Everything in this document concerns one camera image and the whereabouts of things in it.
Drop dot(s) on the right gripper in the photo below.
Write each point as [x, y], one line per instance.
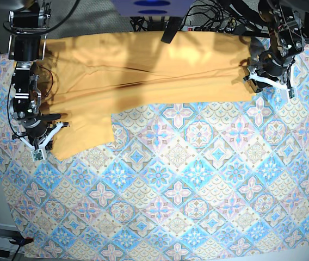
[38, 134]

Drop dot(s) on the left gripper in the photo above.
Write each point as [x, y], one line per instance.
[264, 71]

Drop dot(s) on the yellow T-shirt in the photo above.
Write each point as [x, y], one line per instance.
[98, 75]

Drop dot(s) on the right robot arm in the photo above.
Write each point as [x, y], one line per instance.
[28, 29]

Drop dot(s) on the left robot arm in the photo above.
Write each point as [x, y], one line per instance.
[284, 28]

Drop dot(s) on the white power strip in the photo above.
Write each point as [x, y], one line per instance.
[189, 28]

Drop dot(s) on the patterned blue tile tablecloth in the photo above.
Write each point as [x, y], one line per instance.
[196, 181]

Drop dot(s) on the orange black clamp bottom left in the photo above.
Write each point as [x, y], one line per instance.
[20, 241]

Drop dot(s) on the black clamp at table edge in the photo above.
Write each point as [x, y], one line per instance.
[172, 27]

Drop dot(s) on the white aluminium rail box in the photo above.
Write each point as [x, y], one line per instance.
[7, 232]

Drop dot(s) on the purple base camera mount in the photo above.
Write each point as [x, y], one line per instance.
[133, 8]

